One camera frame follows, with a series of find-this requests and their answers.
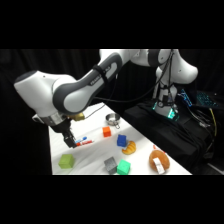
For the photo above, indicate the blue cube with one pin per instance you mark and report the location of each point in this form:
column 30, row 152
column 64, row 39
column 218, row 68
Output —
column 122, row 141

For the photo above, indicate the teal green cube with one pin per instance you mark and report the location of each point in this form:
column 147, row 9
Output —
column 123, row 167

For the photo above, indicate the grey cube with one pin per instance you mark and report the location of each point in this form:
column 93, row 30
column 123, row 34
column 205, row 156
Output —
column 110, row 165

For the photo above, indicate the lime green cube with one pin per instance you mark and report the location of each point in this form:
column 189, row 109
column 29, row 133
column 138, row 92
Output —
column 66, row 161

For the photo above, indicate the brown bread toy with label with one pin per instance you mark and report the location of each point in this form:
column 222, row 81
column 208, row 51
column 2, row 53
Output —
column 159, row 160

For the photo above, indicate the orange cube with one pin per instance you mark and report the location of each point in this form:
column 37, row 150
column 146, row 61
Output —
column 107, row 132

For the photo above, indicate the black cloth covered stand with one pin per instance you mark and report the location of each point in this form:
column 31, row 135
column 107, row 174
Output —
column 160, row 133

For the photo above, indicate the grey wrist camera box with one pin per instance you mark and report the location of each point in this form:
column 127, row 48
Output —
column 36, row 118

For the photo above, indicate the small metal pot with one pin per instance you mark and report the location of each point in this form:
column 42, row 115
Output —
column 112, row 118

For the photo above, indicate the small green base light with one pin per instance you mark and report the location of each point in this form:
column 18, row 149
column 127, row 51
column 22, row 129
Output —
column 172, row 114

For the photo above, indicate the red pen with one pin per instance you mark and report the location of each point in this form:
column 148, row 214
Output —
column 85, row 143

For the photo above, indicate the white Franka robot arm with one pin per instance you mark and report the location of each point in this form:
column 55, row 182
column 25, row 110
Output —
column 80, row 93

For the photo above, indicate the toy croissant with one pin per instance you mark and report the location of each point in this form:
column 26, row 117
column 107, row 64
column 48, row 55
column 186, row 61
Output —
column 130, row 148

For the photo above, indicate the black curtain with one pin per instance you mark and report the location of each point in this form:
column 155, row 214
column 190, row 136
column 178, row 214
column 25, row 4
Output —
column 20, row 150

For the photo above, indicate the backlit keyboard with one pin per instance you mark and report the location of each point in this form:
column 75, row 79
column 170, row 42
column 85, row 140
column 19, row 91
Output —
column 206, row 99

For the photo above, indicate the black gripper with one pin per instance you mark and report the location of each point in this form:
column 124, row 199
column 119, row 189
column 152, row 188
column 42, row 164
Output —
column 61, row 128

